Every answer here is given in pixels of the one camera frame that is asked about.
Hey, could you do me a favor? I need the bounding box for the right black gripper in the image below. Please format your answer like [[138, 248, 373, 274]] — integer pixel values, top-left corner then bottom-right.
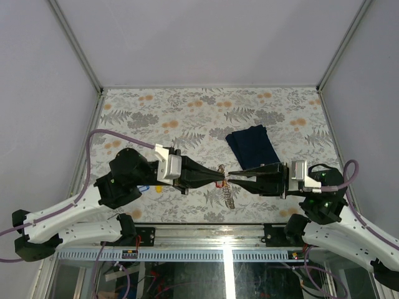
[[228, 160, 312, 197]]

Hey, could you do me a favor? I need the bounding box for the metal keyring with yellow handle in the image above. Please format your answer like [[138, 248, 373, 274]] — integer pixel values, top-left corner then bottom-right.
[[215, 179, 235, 210]]

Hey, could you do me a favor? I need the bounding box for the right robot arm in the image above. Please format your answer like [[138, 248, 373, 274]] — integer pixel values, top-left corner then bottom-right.
[[230, 160, 398, 291]]

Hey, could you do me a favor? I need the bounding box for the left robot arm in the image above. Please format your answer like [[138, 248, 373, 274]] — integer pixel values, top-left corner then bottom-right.
[[12, 145, 224, 262]]

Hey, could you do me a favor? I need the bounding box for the dark blue folded cloth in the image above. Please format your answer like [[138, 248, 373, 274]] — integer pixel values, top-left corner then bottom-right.
[[226, 125, 280, 170]]

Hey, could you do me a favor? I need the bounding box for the blue key tag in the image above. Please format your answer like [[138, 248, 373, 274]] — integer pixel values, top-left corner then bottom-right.
[[137, 185, 150, 192]]

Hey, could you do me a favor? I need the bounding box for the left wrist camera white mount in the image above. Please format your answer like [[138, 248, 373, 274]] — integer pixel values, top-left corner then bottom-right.
[[154, 144, 182, 185]]

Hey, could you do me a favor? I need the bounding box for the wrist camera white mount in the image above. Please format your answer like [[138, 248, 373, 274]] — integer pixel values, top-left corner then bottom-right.
[[154, 144, 182, 185], [288, 160, 322, 193]]

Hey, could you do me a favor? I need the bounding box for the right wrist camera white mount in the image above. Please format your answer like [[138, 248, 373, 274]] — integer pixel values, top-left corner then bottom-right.
[[288, 160, 322, 193]]

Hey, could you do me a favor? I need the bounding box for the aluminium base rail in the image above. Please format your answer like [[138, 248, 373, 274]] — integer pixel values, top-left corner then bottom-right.
[[50, 219, 301, 250]]

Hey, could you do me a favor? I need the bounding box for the slotted grey cable duct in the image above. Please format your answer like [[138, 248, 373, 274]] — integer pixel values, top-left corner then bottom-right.
[[57, 249, 291, 262]]

